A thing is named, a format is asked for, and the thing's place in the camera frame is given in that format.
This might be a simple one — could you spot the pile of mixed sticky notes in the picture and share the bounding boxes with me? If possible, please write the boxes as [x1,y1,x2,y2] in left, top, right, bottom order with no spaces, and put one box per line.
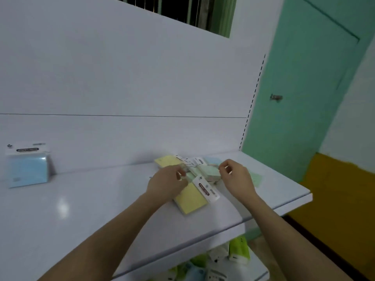
[154,154,226,185]

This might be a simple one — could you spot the person's left forearm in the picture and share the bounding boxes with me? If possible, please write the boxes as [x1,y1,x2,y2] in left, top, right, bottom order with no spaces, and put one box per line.
[38,193,173,281]

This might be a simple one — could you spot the white metal shelf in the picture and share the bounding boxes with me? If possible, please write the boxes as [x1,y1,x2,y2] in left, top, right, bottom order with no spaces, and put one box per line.
[0,0,313,281]

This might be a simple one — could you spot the pile of tissue packets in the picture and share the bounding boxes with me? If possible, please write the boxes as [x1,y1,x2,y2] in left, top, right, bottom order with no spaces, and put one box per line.
[146,234,252,281]

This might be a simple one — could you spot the green door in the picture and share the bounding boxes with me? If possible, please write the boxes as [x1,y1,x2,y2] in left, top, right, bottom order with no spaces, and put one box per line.
[241,0,375,185]

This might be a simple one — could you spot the person's right forearm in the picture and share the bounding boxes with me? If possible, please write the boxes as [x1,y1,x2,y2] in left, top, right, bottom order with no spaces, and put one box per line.
[245,191,355,281]

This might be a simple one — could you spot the person's left hand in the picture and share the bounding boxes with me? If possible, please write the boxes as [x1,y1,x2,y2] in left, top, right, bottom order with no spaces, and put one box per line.
[145,164,189,207]

